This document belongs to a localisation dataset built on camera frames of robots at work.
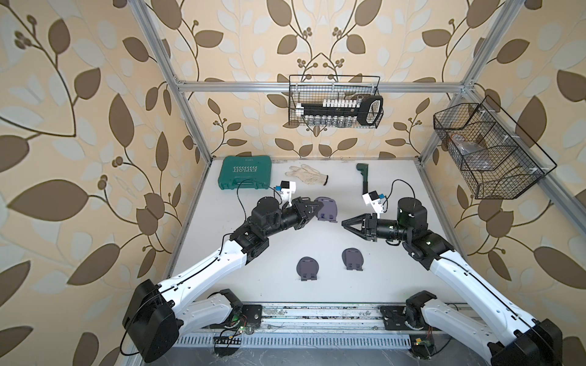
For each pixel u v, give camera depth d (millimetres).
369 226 627
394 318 738
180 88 932
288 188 679
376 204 680
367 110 839
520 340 390
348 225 680
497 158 731
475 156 703
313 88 912
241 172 1094
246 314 740
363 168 1155
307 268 845
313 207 690
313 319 753
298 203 623
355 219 666
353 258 868
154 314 388
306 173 1155
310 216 642
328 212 689
